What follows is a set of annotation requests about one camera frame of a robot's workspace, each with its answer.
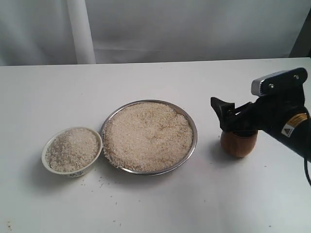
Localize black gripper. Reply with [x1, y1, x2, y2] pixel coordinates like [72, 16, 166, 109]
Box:
[210, 67, 311, 162]

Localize round steel rice tray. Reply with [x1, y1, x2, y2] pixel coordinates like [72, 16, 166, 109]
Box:
[101, 100, 198, 176]

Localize brown wooden cup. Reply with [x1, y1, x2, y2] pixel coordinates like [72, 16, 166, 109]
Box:
[220, 131, 258, 158]

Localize white backdrop curtain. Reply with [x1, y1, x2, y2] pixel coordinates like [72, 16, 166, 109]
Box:
[0, 0, 311, 66]

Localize white ceramic rice bowl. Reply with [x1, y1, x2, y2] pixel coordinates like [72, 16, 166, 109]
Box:
[41, 127, 103, 178]

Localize white vertical pole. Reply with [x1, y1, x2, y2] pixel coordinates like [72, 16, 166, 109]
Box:
[67, 0, 96, 64]

